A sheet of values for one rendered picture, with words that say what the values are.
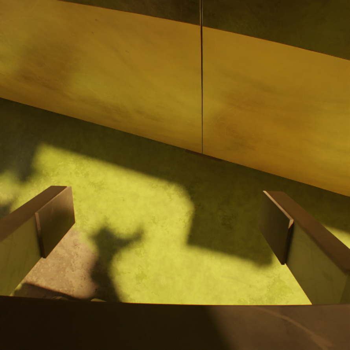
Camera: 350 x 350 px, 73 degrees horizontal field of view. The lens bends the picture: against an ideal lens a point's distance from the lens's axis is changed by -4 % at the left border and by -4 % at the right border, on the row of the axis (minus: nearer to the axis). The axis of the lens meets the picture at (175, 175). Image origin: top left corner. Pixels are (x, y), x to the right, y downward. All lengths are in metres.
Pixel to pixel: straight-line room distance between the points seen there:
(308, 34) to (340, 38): 0.03
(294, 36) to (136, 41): 0.19
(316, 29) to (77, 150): 0.95
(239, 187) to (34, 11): 0.78
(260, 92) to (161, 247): 0.71
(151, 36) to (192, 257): 0.77
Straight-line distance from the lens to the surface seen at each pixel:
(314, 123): 0.44
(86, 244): 1.04
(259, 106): 0.41
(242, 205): 0.93
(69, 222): 0.17
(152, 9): 0.29
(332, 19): 0.26
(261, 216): 0.17
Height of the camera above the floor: 0.92
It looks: 80 degrees down
